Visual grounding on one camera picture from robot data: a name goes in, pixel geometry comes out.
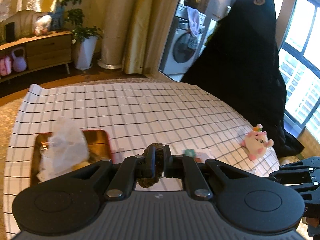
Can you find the pink kettlebell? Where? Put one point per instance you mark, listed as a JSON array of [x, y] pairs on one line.
[[5, 66]]

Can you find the white checked blanket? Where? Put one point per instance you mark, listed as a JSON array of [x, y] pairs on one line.
[[150, 110]]

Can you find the small green packet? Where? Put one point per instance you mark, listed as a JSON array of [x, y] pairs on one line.
[[189, 152]]

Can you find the white plant pot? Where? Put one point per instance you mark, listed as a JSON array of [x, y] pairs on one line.
[[85, 55]]

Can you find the round white pillar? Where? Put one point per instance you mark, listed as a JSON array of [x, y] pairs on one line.
[[117, 30]]

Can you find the black speaker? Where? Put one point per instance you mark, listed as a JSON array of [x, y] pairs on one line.
[[10, 31]]

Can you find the wooden media cabinet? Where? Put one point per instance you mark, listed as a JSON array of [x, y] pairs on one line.
[[50, 50]]

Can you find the blue picture frame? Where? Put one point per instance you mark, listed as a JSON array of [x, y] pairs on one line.
[[58, 17]]

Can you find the white cloth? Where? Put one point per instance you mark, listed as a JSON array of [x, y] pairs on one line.
[[50, 167]]

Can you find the person's right hand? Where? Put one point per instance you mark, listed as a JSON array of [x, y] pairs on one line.
[[313, 227]]

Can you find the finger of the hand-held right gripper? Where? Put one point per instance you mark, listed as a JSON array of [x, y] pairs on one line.
[[295, 183], [305, 165]]

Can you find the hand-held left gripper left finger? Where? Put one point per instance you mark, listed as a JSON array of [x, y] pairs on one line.
[[147, 165]]

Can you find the beige shell-shaped board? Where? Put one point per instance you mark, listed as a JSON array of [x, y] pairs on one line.
[[22, 20]]

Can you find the clear plastic bag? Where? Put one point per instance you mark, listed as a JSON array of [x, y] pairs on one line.
[[65, 140]]

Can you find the white towel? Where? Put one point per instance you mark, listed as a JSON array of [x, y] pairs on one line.
[[193, 20]]

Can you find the bagged white pink doll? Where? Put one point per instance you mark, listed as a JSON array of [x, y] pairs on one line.
[[42, 25]]

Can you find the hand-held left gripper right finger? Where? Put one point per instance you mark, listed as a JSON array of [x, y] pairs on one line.
[[172, 166]]

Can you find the brown scrunchie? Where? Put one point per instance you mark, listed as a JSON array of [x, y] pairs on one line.
[[150, 183]]

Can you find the black cloth cover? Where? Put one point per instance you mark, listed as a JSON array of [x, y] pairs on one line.
[[237, 67]]

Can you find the wooden tray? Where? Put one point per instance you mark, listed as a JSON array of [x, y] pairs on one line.
[[98, 142]]

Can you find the purple kettlebell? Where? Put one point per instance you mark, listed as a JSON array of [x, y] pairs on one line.
[[19, 63]]

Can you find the yellow curtain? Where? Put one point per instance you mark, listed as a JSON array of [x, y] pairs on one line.
[[150, 30]]

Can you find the large window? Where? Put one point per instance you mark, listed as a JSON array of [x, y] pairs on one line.
[[302, 55]]

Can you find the small red item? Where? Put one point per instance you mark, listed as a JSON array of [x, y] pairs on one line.
[[198, 159]]

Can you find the white washing machine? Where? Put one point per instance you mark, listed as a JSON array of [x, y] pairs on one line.
[[182, 52]]

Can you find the pink plush toy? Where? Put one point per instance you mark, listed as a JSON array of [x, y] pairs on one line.
[[257, 142]]

